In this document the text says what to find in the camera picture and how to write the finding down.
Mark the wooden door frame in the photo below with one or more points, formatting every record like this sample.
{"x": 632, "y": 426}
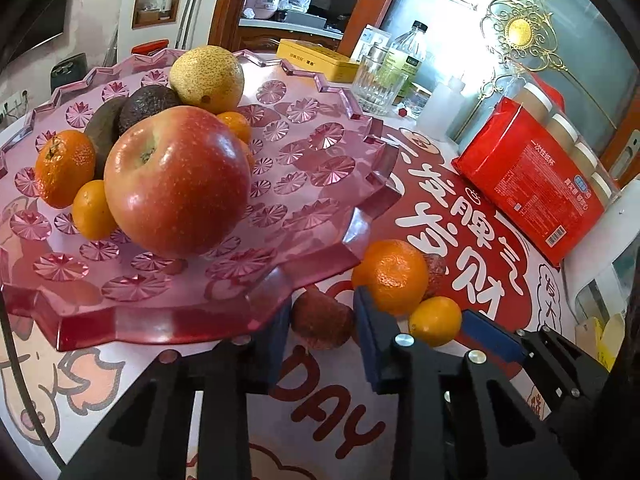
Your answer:
{"x": 225, "y": 5}

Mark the overripe brown banana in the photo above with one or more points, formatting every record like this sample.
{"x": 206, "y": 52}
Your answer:
{"x": 102, "y": 130}

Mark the white squeeze bottle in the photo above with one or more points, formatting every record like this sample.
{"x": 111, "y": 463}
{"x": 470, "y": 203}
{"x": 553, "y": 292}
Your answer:
{"x": 440, "y": 110}

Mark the yellow speckled pear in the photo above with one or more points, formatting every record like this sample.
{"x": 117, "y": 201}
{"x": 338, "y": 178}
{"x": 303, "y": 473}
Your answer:
{"x": 205, "y": 77}

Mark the small orange citrus fruit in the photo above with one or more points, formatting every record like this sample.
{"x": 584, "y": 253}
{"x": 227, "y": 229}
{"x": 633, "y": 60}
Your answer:
{"x": 235, "y": 125}
{"x": 435, "y": 321}
{"x": 248, "y": 152}
{"x": 92, "y": 210}

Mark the clear drinking glass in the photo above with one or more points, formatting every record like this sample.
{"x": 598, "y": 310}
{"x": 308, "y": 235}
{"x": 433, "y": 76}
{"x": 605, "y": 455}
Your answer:
{"x": 377, "y": 90}

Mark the large orange tangerine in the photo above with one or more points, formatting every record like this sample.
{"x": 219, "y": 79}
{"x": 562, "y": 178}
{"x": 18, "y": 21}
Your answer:
{"x": 395, "y": 275}
{"x": 62, "y": 170}

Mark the small red fruit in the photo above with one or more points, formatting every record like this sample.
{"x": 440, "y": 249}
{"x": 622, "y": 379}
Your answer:
{"x": 435, "y": 275}
{"x": 320, "y": 320}

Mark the red paper cup package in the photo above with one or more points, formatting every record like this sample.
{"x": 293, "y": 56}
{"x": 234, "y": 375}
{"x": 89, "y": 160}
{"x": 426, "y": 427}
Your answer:
{"x": 525, "y": 185}

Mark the red yellow apple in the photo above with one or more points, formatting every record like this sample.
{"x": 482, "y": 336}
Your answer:
{"x": 175, "y": 185}

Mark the pink glass fruit plate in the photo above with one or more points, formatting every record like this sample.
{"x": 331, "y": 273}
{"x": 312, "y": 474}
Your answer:
{"x": 300, "y": 175}

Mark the glass door with gold ornament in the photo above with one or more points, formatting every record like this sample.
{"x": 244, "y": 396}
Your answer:
{"x": 475, "y": 0}

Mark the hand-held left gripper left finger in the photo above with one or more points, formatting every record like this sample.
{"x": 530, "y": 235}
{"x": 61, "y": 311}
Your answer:
{"x": 277, "y": 345}

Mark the clear plastic bottle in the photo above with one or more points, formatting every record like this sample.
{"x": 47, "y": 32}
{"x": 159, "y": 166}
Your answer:
{"x": 407, "y": 45}

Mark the white kitchen appliance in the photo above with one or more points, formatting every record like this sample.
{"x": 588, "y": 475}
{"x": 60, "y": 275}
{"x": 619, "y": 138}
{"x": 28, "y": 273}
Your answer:
{"x": 595, "y": 290}

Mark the dark green avocado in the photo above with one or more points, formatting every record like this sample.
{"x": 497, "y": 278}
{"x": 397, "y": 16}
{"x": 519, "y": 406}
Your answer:
{"x": 147, "y": 105}

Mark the yellow tin box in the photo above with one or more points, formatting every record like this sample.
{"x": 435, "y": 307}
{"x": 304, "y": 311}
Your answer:
{"x": 310, "y": 57}

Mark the red white printed tablecloth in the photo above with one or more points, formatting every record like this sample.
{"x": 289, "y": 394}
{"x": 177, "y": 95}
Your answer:
{"x": 325, "y": 460}

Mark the yellow tissue box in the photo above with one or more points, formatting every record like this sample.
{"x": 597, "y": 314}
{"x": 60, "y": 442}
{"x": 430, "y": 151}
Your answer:
{"x": 605, "y": 340}

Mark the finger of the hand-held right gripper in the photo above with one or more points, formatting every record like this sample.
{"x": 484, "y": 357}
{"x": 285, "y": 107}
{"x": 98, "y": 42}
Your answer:
{"x": 485, "y": 332}

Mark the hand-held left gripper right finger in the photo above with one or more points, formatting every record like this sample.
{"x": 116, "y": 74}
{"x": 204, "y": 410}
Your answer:
{"x": 370, "y": 340}

